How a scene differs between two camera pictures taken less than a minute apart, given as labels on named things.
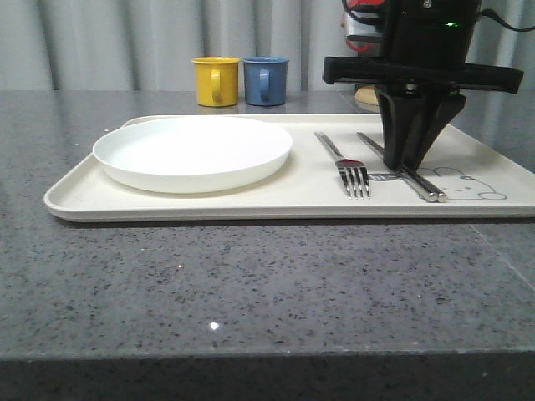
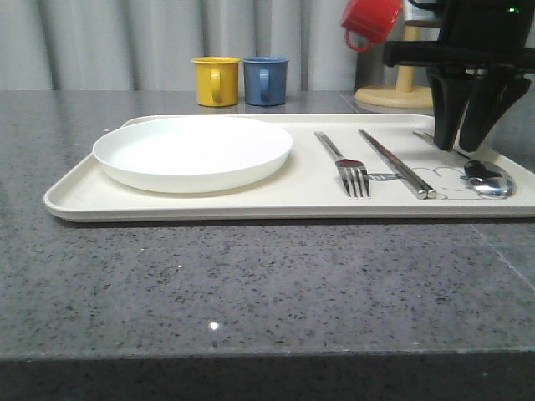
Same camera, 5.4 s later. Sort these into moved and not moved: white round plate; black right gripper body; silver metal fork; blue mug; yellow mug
Moved: black right gripper body
Not moved: yellow mug; blue mug; white round plate; silver metal fork
